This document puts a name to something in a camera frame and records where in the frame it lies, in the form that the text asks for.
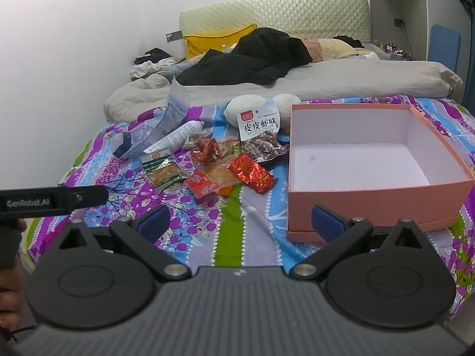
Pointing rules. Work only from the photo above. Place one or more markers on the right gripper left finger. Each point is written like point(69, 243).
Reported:
point(137, 237)

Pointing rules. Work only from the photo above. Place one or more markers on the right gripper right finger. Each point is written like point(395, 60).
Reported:
point(342, 238)

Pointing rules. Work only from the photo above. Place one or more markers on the green pickled vegetable packet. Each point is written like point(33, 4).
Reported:
point(161, 168)

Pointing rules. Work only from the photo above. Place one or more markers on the red clear tofu snack packet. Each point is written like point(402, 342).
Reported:
point(212, 178)

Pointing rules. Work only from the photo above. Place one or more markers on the small grey clear packet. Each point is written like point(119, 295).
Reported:
point(192, 139)

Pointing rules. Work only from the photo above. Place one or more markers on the dark red packet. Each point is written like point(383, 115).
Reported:
point(206, 150)

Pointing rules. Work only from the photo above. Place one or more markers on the red foil tea packet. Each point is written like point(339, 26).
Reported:
point(252, 174)

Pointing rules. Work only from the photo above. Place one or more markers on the shrimp flavour snack bag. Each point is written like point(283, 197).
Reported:
point(258, 129)

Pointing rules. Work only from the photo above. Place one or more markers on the orange snack packet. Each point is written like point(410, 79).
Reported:
point(231, 147)

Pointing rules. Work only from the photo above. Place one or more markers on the person's left hand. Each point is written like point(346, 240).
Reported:
point(12, 296)

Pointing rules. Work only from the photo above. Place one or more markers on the pink cardboard box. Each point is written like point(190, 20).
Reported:
point(381, 162)

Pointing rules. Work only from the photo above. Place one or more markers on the clear blue plastic bag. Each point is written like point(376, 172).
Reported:
point(156, 122)

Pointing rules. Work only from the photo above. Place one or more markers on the white spray can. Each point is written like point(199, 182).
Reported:
point(176, 138)

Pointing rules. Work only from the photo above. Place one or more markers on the colourful floral bed sheet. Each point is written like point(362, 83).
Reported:
point(245, 228)

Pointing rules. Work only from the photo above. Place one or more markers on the grey duvet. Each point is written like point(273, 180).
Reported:
point(333, 79)

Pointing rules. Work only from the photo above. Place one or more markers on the white clothes pile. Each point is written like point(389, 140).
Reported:
point(151, 62)

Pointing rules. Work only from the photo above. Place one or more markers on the pink beige pillow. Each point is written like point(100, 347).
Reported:
point(328, 49)

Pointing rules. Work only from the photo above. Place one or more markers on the black clothing pile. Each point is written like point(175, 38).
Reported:
point(259, 58)

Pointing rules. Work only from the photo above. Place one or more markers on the yellow pillow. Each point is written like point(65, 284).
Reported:
point(220, 40)

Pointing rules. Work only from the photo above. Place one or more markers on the blue padded board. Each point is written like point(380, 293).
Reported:
point(444, 46)

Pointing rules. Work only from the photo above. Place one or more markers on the cream quilted headboard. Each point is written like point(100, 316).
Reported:
point(304, 19)

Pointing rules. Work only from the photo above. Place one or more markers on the wall socket panel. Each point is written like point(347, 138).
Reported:
point(174, 36)

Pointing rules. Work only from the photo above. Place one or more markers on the grey wall cabinet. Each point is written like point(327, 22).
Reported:
point(408, 24)

